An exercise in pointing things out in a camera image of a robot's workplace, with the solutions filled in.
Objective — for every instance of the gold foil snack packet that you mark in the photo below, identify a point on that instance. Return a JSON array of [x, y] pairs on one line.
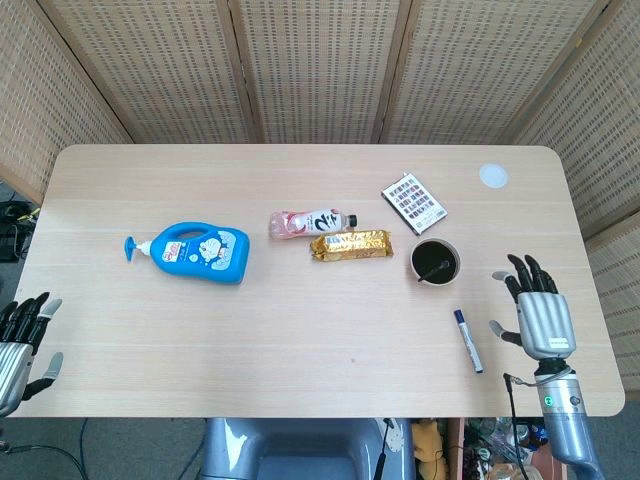
[[350, 245]]

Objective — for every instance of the black plastic spoon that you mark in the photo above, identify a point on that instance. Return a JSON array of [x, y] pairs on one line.
[[432, 271]]

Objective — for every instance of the beige bowl with dark inside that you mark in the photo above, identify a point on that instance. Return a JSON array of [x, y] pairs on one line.
[[425, 250]]

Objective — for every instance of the grey robot torso base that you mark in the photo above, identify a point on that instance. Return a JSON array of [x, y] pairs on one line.
[[310, 450]]

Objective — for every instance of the printed card box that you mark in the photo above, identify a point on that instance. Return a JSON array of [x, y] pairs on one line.
[[414, 202]]

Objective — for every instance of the pink white drink bottle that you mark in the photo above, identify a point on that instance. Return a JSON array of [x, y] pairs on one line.
[[320, 223]]

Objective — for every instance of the woven bamboo folding screen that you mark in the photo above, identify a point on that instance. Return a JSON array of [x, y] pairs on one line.
[[320, 75]]

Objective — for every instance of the yellow plush toy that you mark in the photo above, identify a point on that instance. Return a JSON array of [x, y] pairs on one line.
[[429, 445]]

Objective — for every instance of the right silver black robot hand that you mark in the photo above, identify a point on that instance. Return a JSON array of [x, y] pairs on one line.
[[545, 325]]

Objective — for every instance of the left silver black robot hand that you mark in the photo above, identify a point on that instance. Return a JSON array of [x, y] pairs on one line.
[[12, 365]]

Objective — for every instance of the white blue marker pen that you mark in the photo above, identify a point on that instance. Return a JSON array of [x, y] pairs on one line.
[[468, 342]]

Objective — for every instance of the white round table cap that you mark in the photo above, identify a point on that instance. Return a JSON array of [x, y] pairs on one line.
[[494, 175]]

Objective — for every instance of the blue pump detergent bottle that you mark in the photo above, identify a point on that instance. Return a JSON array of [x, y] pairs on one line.
[[200, 252]]

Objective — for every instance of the wooden crate with clutter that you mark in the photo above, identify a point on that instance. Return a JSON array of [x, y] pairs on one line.
[[490, 450]]

